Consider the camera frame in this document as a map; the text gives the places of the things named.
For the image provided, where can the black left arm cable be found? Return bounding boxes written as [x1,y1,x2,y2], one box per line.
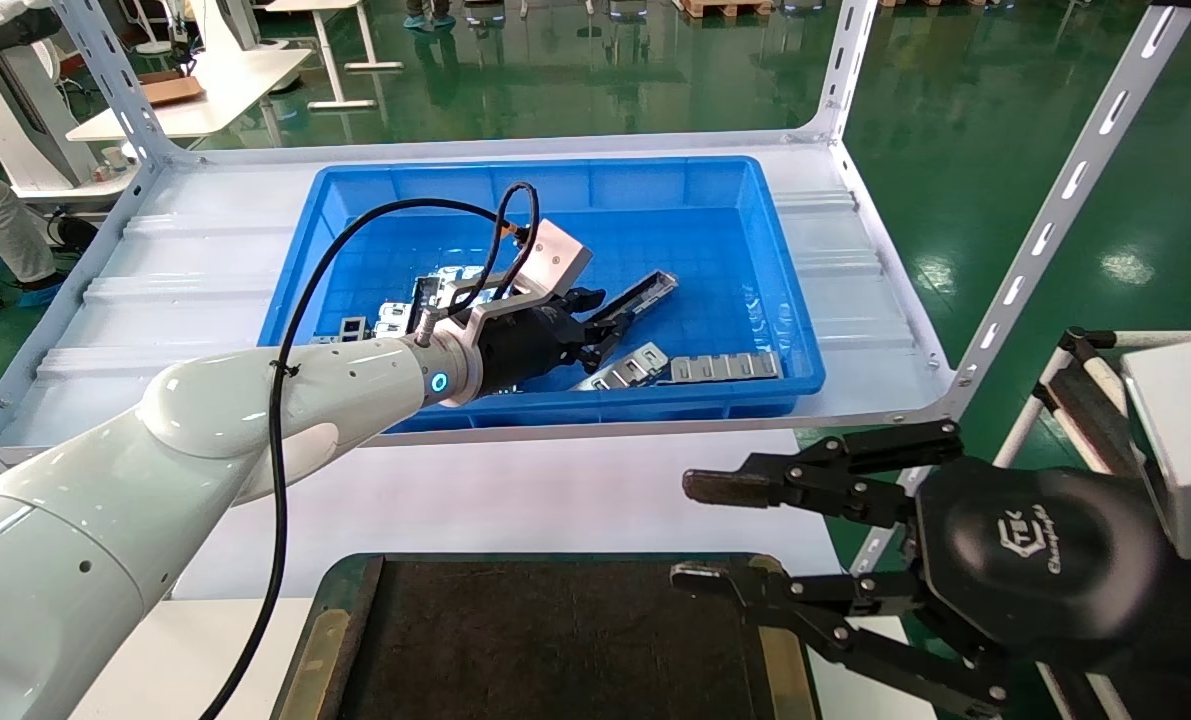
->
[199,181,542,720]

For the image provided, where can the seated person in beige trousers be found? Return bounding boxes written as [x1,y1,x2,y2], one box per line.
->
[0,158,68,307]

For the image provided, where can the angled slotted metal bracket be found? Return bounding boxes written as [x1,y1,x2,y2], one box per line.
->
[571,342,671,393]

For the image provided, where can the white stand with black strap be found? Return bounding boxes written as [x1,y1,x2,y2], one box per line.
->
[995,328,1191,477]

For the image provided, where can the blue plastic bin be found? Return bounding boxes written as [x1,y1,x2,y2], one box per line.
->
[257,156,826,434]

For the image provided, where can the large white work table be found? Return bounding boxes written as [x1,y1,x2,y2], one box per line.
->
[66,48,314,144]

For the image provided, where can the white machine housing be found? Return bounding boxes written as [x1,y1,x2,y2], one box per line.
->
[0,0,102,197]

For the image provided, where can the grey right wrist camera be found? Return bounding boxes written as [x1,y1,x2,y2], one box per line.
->
[1120,336,1191,562]

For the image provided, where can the brown cardboard box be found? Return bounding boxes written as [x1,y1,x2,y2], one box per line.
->
[139,77,206,107]

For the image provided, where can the dark narrow metal channel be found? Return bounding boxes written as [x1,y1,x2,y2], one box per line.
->
[409,276,447,323]

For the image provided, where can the flat ribbed metal strip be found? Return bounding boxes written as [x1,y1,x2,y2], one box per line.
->
[669,351,783,386]

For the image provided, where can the grey metal channel part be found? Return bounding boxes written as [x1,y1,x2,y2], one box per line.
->
[603,270,679,333]

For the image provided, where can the white metal shelving rack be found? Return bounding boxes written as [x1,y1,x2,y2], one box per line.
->
[0,0,1191,579]

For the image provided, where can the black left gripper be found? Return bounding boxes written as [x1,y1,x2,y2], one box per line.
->
[473,287,647,397]

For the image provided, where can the small white pedestal table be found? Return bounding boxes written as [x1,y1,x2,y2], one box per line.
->
[255,0,405,112]

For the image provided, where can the black container with brass edges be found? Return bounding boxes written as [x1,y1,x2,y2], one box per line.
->
[270,553,822,720]

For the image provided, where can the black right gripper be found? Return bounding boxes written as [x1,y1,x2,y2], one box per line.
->
[671,419,1172,717]

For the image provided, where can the wooden pallet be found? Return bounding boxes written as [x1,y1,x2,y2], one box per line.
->
[679,0,778,20]

